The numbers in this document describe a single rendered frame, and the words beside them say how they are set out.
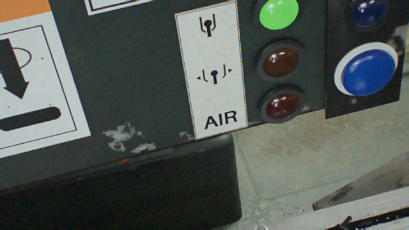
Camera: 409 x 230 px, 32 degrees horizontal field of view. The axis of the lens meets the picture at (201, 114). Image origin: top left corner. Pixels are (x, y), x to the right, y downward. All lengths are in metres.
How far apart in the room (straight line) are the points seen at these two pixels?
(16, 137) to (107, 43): 0.07
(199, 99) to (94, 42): 0.07
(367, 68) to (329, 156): 1.35
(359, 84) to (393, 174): 1.16
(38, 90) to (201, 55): 0.08
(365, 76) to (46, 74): 0.17
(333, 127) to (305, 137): 0.08
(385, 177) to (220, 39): 1.22
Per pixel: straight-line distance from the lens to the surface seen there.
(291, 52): 0.37
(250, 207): 1.60
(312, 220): 1.22
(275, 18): 0.35
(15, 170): 0.40
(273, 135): 1.79
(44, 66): 0.35
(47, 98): 0.36
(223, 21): 0.35
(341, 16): 0.37
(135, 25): 0.34
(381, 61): 0.39
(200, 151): 1.38
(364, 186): 1.56
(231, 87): 0.38
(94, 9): 0.33
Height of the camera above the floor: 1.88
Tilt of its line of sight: 44 degrees down
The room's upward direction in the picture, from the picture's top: 9 degrees counter-clockwise
